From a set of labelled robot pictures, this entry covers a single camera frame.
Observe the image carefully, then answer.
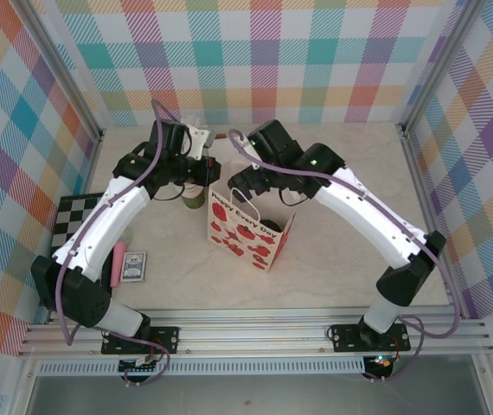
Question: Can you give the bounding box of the aluminium frame post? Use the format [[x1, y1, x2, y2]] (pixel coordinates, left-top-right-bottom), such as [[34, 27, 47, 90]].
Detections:
[[401, 0, 479, 131], [21, 0, 103, 142]]

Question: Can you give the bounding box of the blue playing card deck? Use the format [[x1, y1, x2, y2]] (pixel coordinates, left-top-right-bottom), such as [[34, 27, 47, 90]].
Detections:
[[119, 250, 149, 284]]

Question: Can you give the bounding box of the slotted grey cable duct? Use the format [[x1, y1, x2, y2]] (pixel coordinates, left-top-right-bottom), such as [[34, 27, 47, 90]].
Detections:
[[37, 361, 367, 377]]

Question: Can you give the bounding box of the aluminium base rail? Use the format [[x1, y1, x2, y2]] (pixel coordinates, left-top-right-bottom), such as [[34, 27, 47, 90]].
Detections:
[[16, 305, 493, 361]]

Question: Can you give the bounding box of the pink eraser stick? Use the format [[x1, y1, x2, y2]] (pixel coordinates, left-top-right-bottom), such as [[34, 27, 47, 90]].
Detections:
[[111, 240, 129, 289]]

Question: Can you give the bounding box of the black plastic cup lid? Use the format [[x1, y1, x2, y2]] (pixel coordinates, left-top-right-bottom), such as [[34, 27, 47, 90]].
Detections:
[[258, 219, 284, 235]]

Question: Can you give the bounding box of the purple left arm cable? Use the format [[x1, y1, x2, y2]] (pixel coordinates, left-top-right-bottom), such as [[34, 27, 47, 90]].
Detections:
[[54, 99, 187, 347]]

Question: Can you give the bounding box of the green paper coffee cup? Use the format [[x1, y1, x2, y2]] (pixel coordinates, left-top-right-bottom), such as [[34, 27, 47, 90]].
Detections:
[[181, 181, 207, 211]]

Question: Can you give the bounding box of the left controller circuit board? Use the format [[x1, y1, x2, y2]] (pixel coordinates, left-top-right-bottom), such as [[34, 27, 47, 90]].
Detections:
[[118, 356, 161, 375]]

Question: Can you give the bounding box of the cardboard box white inside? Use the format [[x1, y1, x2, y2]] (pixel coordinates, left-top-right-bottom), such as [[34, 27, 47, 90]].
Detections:
[[208, 131, 254, 176]]

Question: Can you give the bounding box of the right controller circuit board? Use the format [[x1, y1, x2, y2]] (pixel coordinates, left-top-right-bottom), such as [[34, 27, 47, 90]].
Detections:
[[365, 354, 397, 374]]

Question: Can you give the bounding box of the aluminium side rail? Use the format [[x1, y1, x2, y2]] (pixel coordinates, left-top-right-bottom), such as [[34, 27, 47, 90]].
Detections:
[[396, 123, 466, 319]]

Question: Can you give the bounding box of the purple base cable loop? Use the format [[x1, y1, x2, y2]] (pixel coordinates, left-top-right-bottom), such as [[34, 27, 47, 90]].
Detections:
[[103, 339, 172, 388]]

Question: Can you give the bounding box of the black silver chessboard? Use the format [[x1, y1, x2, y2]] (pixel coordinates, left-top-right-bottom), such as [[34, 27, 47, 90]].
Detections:
[[47, 191, 120, 306]]

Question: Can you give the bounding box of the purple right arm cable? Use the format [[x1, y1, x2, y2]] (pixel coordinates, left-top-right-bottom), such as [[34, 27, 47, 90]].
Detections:
[[227, 128, 464, 384]]

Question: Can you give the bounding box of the controller circuit board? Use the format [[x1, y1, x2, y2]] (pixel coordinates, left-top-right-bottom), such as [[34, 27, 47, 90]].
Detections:
[[365, 354, 397, 374], [118, 356, 161, 375]]

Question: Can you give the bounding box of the white red poppy gift bag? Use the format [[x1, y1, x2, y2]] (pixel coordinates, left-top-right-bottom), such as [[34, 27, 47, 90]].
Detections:
[[206, 186, 298, 272]]

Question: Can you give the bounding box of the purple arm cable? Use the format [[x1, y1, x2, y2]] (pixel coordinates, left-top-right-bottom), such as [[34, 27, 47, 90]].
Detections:
[[227, 128, 464, 384], [54, 99, 187, 347]]

